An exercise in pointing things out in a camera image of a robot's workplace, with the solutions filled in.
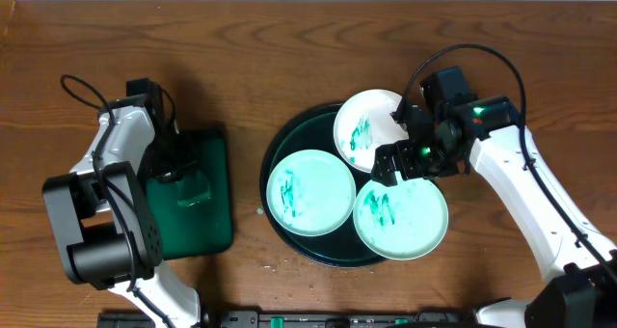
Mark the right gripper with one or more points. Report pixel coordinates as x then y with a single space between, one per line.
411 170

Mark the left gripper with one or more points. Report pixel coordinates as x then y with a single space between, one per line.
170 161

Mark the green scrubbing sponge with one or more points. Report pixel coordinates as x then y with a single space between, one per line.
193 188

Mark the white plate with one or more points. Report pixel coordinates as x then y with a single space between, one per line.
364 123

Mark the mint green plate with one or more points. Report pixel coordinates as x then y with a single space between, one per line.
403 222
310 193

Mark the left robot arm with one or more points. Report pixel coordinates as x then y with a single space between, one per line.
103 228

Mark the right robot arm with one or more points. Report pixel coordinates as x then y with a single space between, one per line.
577 262

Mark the rectangular dark green tray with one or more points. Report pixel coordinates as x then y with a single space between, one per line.
203 229

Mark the round black tray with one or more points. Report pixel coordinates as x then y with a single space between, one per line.
313 130

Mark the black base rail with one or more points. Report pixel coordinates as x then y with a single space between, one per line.
253 319

